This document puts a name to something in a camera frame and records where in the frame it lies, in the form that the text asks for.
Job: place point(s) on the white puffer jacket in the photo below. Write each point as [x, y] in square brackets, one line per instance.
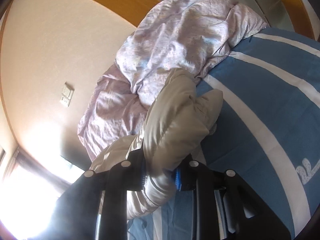
[175, 125]

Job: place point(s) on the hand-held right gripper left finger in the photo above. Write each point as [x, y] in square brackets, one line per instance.
[142, 172]

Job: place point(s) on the blue white striped bed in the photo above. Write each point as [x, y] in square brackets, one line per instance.
[262, 105]

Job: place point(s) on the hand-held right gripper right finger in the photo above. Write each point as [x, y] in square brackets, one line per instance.
[178, 180]

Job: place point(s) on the bright window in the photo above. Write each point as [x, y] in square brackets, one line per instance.
[30, 192]

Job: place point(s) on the pink crumpled quilt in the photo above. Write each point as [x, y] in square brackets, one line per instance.
[175, 37]

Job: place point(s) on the white wall socket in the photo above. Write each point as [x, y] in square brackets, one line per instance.
[64, 102]

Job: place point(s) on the wooden framed glass door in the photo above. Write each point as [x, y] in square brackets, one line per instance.
[282, 0]

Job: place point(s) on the white wall light switch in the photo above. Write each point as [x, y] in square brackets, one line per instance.
[68, 90]

